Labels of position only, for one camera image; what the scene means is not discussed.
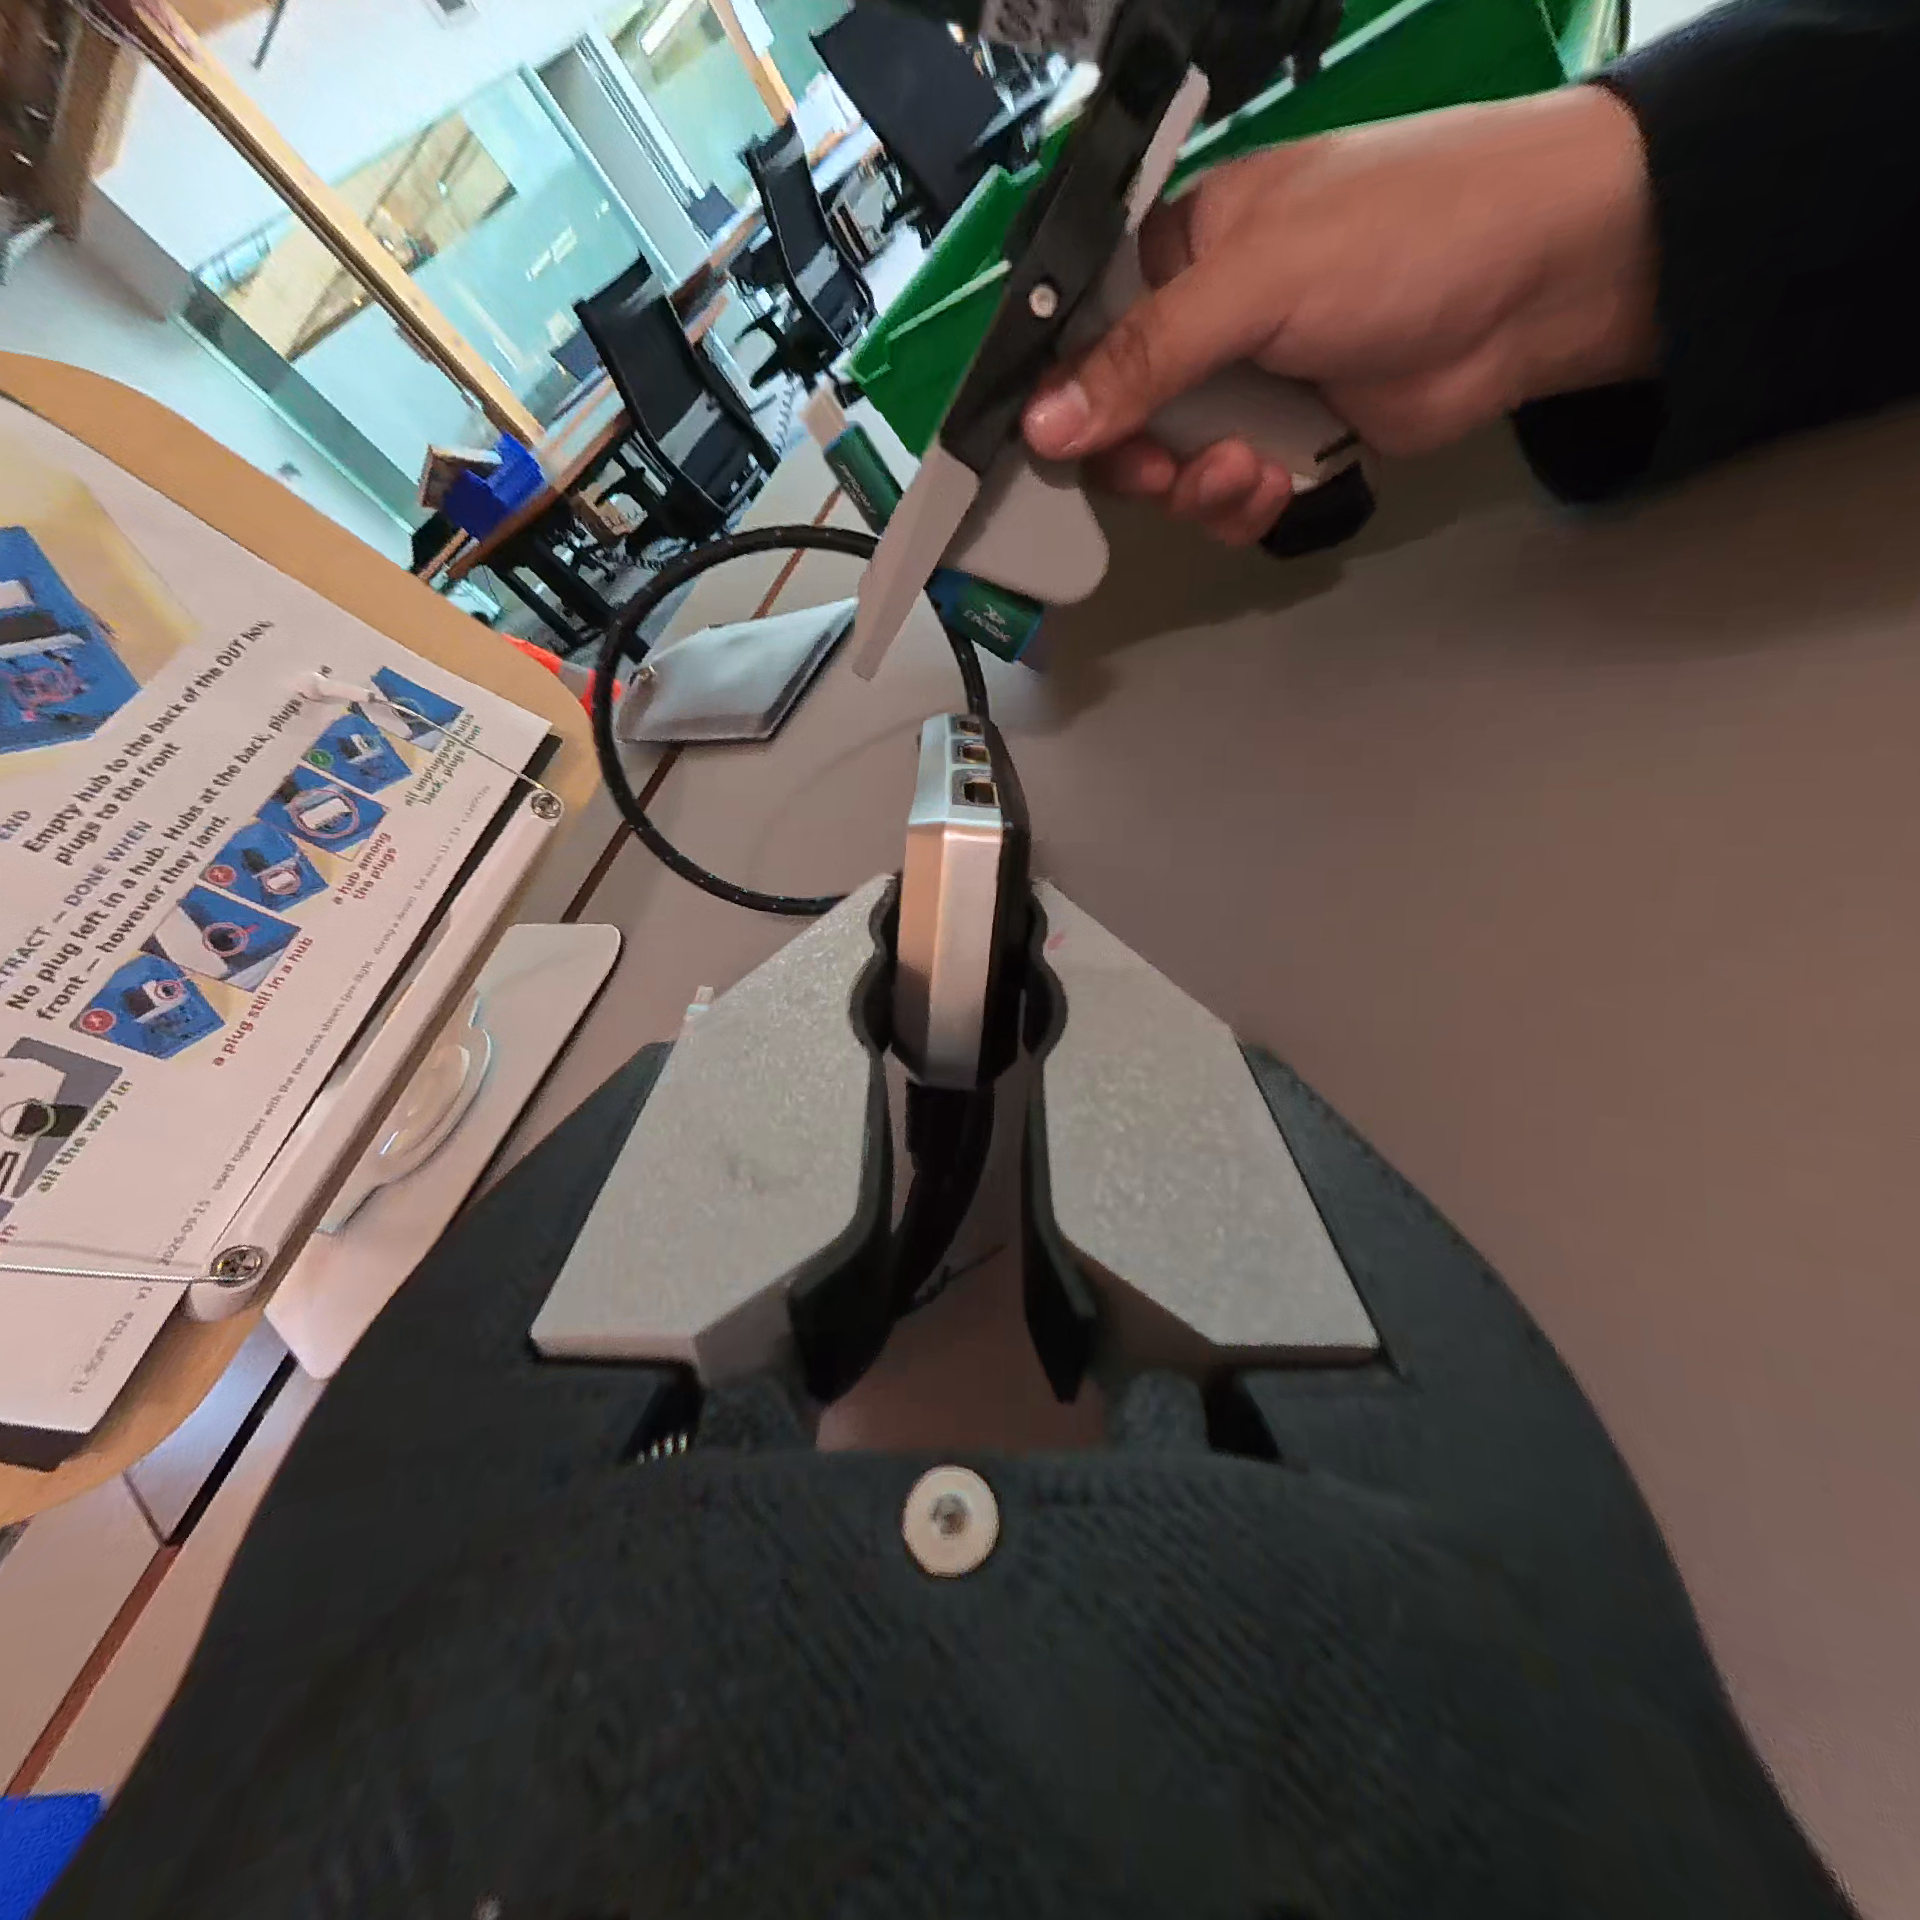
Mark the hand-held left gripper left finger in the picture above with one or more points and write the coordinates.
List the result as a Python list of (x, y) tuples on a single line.
[(706, 1186)]

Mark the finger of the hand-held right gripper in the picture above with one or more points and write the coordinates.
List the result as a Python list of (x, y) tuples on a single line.
[(1036, 540), (915, 571)]

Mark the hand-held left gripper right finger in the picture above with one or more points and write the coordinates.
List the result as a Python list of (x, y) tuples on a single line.
[(1202, 1186)]

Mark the brushed metal hub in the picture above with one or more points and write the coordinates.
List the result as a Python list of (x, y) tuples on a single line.
[(954, 932)]

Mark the green storage bin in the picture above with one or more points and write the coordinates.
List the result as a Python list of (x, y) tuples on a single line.
[(1440, 60)]

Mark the blue storage bin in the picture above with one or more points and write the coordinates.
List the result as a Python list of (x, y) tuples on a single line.
[(44, 1862)]

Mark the person's right forearm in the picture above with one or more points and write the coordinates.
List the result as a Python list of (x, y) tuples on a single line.
[(1786, 226)]

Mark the person's right hand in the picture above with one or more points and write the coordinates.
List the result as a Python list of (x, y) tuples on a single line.
[(1426, 270)]

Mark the orange traffic cone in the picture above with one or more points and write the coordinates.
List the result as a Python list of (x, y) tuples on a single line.
[(543, 662)]

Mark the small blue crate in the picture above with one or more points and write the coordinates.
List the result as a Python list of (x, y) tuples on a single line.
[(504, 482)]

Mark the printed instruction sheet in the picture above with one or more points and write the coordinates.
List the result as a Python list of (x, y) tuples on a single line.
[(226, 901)]

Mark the wooden stand board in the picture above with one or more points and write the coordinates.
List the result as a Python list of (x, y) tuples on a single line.
[(226, 451)]

